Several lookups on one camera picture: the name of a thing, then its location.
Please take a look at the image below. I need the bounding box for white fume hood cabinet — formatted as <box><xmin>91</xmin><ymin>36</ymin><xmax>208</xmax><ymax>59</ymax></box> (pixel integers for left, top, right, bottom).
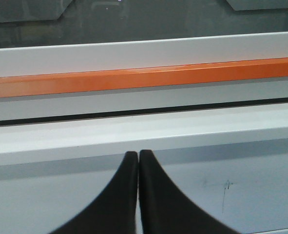
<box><xmin>0</xmin><ymin>102</ymin><xmax>288</xmax><ymax>234</ymax></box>

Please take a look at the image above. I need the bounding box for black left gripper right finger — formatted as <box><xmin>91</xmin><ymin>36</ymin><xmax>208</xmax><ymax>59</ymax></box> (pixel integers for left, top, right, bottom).
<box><xmin>139</xmin><ymin>150</ymin><xmax>236</xmax><ymax>234</ymax></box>

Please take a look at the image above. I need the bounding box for white framed glass sash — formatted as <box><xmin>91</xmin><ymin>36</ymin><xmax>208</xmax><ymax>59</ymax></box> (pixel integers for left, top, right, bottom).
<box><xmin>0</xmin><ymin>0</ymin><xmax>288</xmax><ymax>126</ymax></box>

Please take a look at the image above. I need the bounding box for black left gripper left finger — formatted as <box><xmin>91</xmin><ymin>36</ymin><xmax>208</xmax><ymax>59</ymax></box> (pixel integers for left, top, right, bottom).
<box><xmin>52</xmin><ymin>151</ymin><xmax>138</xmax><ymax>234</ymax></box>

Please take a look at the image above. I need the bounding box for orange sash handle bar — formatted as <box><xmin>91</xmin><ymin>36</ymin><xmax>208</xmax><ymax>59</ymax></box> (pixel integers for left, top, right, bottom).
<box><xmin>0</xmin><ymin>58</ymin><xmax>288</xmax><ymax>98</ymax></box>

